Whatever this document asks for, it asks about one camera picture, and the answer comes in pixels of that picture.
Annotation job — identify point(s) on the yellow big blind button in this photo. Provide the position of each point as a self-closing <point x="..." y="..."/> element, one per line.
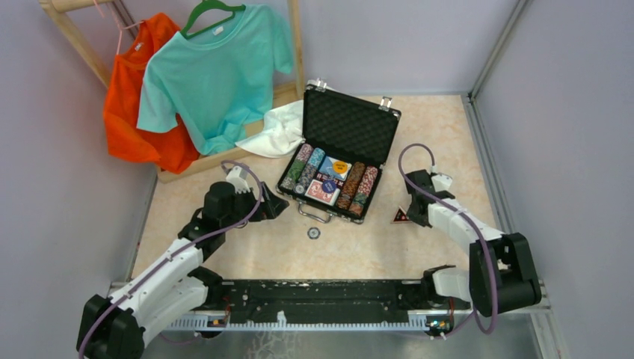
<point x="340" y="167"/>

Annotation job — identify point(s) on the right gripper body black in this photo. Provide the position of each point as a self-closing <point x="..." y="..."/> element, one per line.
<point x="416" y="219"/>

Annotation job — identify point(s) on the blue small blind button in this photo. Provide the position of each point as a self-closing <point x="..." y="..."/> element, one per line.
<point x="329" y="186"/>

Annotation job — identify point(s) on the red black triangular card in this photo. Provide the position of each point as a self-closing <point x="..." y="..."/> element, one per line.
<point x="400" y="217"/>

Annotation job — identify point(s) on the teal t-shirt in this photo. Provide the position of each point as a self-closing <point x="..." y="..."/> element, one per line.
<point x="217" y="82"/>

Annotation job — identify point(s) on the red playing card deck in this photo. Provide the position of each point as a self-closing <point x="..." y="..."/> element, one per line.
<point x="315" y="192"/>

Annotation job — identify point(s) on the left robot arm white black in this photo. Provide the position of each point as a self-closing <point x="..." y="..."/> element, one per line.
<point x="122" y="324"/>

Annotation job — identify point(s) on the black poker set case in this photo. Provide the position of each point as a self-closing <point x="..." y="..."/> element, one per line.
<point x="349" y="129"/>

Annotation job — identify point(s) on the green clothes hanger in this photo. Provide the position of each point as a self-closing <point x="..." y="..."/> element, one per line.
<point x="208" y="15"/>

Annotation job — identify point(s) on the green white chip row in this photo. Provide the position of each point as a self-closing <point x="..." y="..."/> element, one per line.
<point x="298" y="164"/>

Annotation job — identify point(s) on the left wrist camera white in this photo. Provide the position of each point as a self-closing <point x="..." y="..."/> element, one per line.
<point x="237" y="177"/>

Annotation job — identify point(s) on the red white chip row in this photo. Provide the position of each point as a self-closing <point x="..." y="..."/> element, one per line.
<point x="364" y="190"/>

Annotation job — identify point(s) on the brown chip row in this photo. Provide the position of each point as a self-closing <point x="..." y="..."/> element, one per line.
<point x="350" y="186"/>

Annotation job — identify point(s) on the aluminium frame rail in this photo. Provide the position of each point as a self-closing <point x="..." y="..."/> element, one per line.
<point x="430" y="322"/>

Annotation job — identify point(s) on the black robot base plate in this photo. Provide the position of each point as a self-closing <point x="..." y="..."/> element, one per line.
<point x="325" y="301"/>

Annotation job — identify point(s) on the white cloth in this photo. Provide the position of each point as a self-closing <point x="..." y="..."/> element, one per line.
<point x="282" y="132"/>

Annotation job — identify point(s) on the pink clothes hanger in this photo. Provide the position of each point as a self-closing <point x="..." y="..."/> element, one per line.
<point x="121" y="27"/>

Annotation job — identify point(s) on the blue playing card box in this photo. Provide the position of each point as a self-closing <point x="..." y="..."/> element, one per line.
<point x="326" y="168"/>

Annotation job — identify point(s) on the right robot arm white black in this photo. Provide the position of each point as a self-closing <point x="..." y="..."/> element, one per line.
<point x="501" y="275"/>

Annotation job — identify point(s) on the blue grey chip row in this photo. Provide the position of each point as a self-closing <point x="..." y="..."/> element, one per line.
<point x="311" y="167"/>

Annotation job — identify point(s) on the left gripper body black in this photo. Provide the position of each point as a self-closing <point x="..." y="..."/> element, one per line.
<point x="245" y="204"/>

